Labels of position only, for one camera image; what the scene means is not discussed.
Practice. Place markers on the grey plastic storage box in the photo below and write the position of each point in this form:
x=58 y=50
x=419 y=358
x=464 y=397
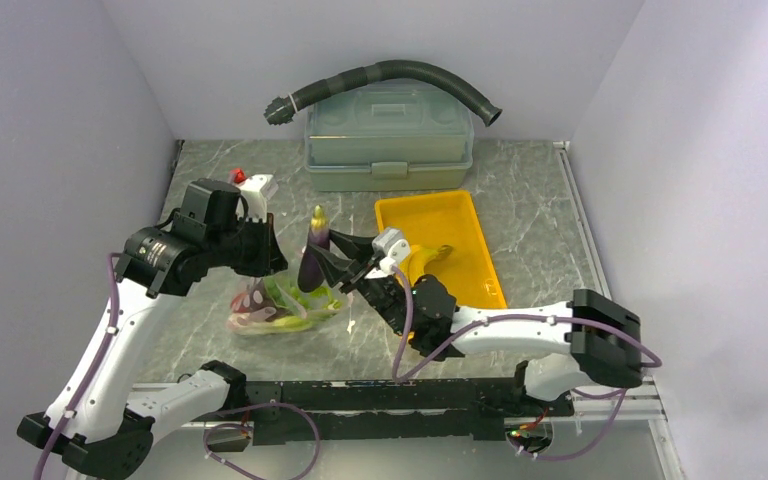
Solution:
x=396 y=136

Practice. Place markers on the yellow toy bananas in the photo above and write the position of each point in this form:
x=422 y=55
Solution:
x=419 y=257

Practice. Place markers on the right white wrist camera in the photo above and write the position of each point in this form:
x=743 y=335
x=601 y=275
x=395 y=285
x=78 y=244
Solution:
x=390 y=248

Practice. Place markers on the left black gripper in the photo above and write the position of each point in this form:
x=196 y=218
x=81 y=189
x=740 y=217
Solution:
x=269 y=259

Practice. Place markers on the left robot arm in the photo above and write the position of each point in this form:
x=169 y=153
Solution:
x=96 y=425

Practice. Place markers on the green toy grapes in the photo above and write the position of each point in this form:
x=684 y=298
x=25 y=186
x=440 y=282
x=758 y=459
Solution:
x=287 y=296

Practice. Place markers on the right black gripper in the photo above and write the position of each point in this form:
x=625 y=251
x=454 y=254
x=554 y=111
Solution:
x=338 y=269

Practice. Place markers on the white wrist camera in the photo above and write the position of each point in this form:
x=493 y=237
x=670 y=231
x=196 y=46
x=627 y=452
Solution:
x=390 y=248
x=256 y=189

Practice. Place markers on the yellow plastic tray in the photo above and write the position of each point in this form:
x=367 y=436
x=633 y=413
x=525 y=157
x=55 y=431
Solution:
x=448 y=218

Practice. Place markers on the purple toy eggplant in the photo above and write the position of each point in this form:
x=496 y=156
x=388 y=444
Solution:
x=310 y=276

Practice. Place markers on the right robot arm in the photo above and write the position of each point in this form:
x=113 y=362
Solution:
x=587 y=340

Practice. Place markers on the red toy grapes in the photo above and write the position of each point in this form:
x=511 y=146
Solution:
x=254 y=303

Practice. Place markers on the clear zip top bag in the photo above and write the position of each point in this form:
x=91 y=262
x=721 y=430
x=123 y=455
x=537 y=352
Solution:
x=289 y=275

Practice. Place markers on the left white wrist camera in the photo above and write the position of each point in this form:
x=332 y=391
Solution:
x=256 y=189

